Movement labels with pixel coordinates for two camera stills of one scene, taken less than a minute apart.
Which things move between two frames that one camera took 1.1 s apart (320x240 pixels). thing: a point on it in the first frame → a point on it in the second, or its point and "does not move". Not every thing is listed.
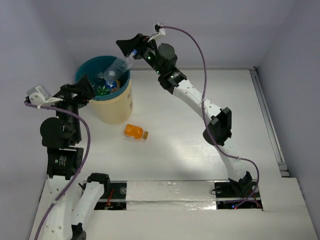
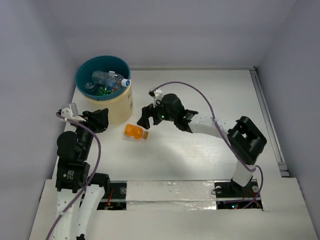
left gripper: x=74 y=90 → x=92 y=121
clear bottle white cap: x=119 y=66 → x=110 y=79
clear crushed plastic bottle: x=100 y=77 → x=114 y=80
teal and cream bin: x=112 y=104 does not move
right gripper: x=140 y=42 → x=147 y=112
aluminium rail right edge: x=283 y=170 does not move
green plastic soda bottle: x=102 y=90 does not move
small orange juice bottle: x=136 y=131 does not move
